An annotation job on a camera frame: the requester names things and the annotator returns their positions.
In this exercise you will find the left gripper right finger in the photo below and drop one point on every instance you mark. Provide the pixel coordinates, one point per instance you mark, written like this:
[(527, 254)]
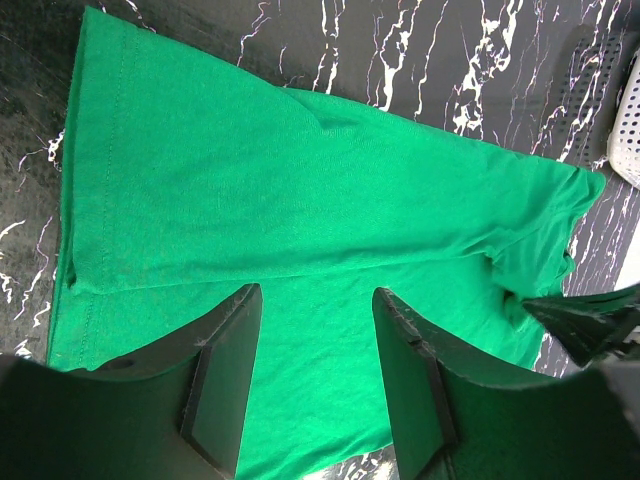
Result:
[(457, 412)]

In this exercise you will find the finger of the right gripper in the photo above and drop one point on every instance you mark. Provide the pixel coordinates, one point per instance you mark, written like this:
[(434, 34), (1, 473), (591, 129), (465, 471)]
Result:
[(592, 328)]

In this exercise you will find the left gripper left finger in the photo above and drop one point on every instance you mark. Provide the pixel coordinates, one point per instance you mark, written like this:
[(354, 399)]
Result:
[(173, 409)]

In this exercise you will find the green t shirt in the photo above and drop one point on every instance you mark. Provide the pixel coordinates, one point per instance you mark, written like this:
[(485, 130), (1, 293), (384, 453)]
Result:
[(185, 177)]

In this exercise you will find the white perforated plastic basket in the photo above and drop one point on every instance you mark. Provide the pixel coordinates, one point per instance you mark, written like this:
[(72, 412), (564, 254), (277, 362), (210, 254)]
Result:
[(623, 146)]

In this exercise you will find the black marble pattern mat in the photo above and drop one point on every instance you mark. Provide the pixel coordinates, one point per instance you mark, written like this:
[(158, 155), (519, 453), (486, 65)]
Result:
[(543, 77)]

